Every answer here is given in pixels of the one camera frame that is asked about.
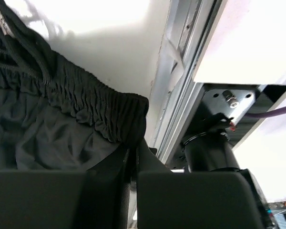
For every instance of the front aluminium rail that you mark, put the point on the front aluminium rail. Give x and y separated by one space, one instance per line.
176 93

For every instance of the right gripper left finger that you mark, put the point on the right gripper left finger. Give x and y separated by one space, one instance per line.
60 199

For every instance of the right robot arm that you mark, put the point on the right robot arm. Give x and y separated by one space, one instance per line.
215 193

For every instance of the white front cover board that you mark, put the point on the white front cover board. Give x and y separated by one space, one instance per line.
248 46

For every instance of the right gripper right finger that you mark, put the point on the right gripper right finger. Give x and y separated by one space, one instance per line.
217 199

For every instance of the black trousers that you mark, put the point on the black trousers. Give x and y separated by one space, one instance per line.
54 114

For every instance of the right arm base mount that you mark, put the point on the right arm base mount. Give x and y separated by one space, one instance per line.
223 115

